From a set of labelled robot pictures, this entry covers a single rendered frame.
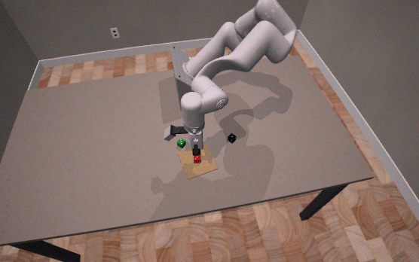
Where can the tan flat mat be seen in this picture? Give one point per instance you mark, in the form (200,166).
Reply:
(192,169)

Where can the red die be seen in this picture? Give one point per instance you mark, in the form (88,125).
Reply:
(197,159)

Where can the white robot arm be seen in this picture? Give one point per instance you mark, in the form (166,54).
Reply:
(249,41)

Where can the green die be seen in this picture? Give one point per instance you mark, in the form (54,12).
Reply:
(181,143)

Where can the black die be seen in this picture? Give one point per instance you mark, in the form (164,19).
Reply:
(231,138)

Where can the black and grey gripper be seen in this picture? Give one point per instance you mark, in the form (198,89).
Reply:
(196,142)

